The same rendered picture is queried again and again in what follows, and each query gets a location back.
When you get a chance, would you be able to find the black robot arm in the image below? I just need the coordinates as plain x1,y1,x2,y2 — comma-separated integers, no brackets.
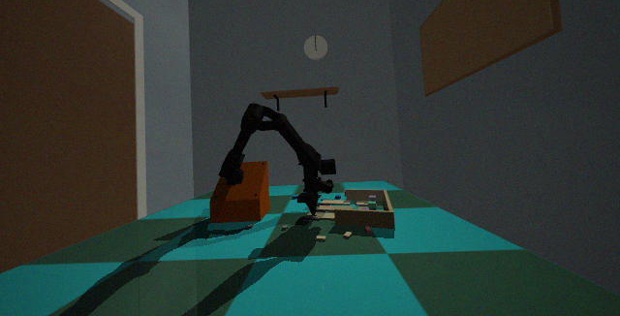
218,104,336,194

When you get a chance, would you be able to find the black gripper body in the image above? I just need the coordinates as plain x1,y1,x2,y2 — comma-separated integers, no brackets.
296,175,320,204

